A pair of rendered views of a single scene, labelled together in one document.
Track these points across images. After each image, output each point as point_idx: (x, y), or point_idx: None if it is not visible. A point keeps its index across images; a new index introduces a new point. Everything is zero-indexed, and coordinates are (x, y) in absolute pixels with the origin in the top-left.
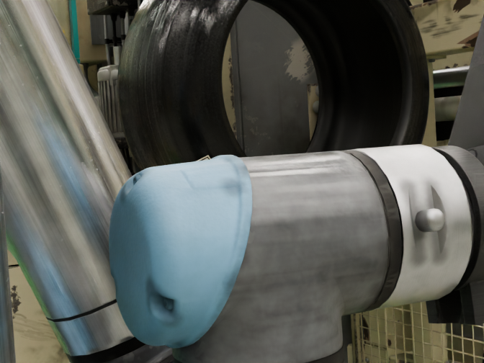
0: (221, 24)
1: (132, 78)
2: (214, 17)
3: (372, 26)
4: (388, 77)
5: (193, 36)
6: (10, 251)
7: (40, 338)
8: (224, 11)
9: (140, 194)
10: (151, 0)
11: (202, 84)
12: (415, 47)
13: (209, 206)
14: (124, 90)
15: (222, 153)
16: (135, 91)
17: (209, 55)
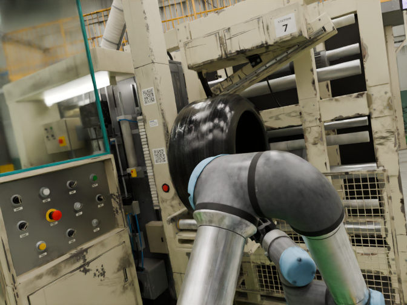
0: (232, 136)
1: (188, 162)
2: (230, 134)
3: (239, 127)
4: (245, 146)
5: (225, 143)
6: (335, 281)
7: (115, 284)
8: (232, 131)
9: None
10: (185, 126)
11: None
12: (267, 135)
13: None
14: (180, 167)
15: None
16: (190, 168)
17: (231, 150)
